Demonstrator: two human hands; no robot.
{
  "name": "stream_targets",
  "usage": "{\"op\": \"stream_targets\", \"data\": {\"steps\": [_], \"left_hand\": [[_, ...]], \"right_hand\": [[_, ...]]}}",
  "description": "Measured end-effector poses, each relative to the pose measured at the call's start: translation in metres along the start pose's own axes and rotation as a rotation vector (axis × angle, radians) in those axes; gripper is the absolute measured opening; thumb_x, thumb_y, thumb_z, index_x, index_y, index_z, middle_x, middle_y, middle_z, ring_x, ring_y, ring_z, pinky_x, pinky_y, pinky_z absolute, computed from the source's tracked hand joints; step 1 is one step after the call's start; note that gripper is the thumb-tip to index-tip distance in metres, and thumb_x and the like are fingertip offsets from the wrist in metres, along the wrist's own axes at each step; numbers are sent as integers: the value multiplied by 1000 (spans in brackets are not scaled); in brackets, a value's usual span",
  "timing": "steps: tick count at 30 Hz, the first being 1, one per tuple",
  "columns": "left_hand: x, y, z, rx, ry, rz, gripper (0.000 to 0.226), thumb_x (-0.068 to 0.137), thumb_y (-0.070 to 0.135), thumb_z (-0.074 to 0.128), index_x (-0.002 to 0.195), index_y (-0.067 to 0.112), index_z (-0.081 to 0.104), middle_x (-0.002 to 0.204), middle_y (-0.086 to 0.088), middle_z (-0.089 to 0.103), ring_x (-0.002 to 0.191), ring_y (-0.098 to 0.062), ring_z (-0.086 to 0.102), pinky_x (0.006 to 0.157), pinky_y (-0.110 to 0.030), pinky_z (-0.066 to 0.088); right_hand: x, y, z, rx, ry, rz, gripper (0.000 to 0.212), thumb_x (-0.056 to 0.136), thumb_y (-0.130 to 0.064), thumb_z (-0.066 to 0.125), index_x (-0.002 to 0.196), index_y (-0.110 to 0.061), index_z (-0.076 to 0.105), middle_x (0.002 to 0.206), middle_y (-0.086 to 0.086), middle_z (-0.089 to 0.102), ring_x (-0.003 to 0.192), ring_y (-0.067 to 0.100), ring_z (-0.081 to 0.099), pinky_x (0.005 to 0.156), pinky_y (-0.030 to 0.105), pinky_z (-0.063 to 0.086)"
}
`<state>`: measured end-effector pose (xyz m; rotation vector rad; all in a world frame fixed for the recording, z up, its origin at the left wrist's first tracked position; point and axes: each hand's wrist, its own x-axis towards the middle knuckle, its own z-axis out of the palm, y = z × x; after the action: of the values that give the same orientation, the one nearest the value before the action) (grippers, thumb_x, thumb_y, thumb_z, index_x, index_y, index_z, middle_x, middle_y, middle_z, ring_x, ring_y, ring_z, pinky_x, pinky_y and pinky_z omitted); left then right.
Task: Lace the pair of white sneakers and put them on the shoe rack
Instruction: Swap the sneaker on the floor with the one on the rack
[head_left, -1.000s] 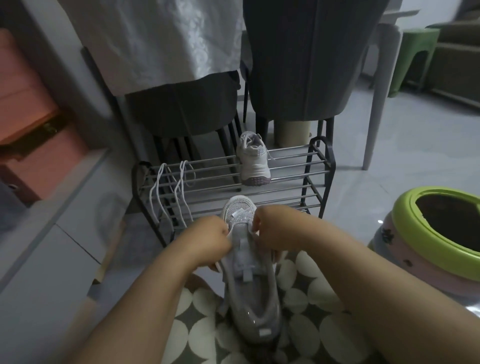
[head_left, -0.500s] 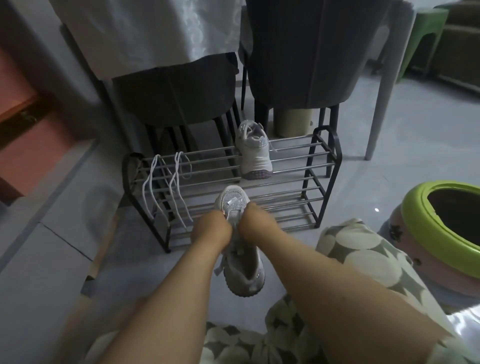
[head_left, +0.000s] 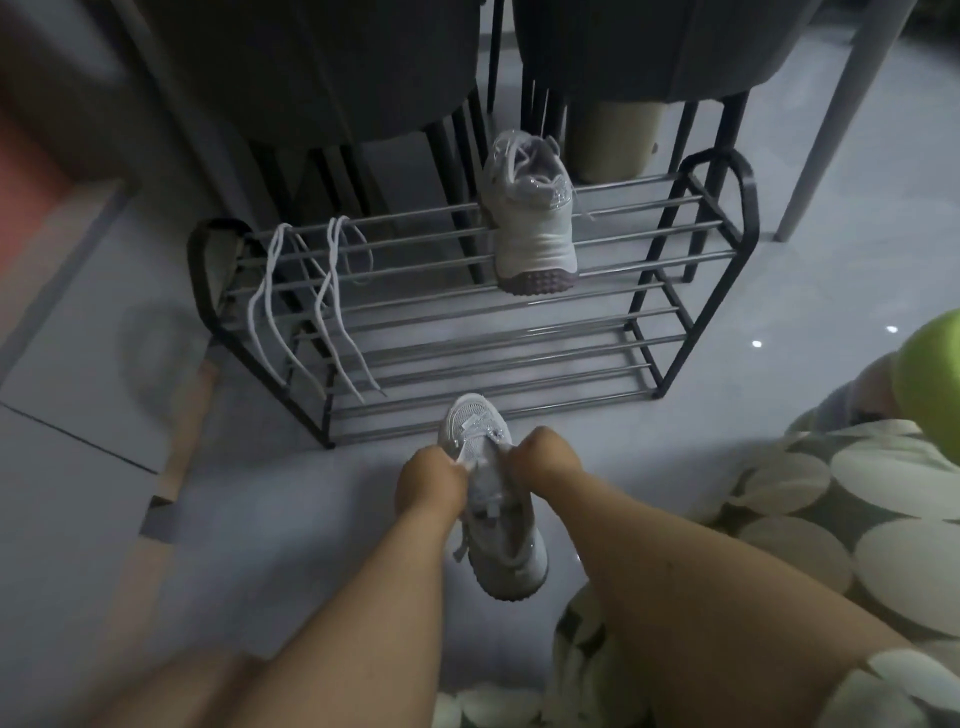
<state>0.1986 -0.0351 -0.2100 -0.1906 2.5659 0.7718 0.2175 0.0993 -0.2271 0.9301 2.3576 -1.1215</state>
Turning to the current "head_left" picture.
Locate person's left hand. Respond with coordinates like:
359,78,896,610
396,445,477,524

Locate person's right hand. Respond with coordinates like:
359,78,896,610
501,425,585,493

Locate white sneaker with glitter trim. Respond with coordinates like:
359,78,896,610
438,393,550,603
477,128,579,296

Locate person's left forearm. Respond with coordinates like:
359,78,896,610
217,495,468,728

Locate person's right forearm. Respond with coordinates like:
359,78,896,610
523,466,912,728

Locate black metal shoe rack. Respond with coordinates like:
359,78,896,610
186,147,761,450

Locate white shoelace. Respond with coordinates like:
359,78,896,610
310,215,388,407
246,222,333,403

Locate beige cylindrical container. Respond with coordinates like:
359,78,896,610
565,96,670,186

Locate green white patterned dress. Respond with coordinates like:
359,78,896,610
430,352,960,728

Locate green ball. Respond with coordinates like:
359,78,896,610
891,308,960,445

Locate dark grey upholstered chair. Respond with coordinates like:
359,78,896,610
487,0,826,285
138,0,492,286

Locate white table leg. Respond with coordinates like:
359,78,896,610
772,0,921,243

